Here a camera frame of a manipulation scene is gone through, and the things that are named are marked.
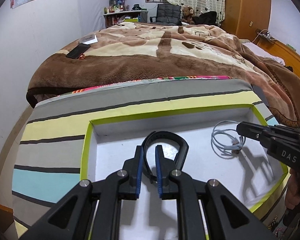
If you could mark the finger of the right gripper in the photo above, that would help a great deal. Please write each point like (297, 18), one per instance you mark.
(252, 131)

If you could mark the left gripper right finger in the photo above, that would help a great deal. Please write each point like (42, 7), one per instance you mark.
(205, 210)

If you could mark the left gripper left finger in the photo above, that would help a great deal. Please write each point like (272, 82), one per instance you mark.
(92, 210)

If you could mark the person's right hand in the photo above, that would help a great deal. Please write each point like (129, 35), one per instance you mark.
(292, 198)

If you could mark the green white shallow box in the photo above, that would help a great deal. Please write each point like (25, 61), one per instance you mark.
(251, 176)

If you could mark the striped pastel blanket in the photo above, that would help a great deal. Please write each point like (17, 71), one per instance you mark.
(49, 158)

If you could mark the wooden headboard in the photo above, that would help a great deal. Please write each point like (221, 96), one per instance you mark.
(277, 48)

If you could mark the black clothes pile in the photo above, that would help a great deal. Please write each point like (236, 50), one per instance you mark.
(208, 18)

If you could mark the wooden wardrobe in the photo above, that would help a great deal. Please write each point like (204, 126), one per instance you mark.
(244, 18)

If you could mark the brown teddy bear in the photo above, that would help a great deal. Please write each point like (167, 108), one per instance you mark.
(188, 14)

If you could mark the black padded chair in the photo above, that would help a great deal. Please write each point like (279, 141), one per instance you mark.
(167, 14)

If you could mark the brown beige plush blanket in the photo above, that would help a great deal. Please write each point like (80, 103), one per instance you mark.
(139, 51)

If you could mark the small orange red trinket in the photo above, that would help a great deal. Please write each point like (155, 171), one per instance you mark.
(81, 57)

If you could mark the black smartphone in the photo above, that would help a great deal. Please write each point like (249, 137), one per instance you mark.
(79, 50)

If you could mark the white small box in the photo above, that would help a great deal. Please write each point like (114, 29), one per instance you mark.
(88, 39)

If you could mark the white shelf desk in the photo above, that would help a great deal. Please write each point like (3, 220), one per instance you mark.
(115, 18)

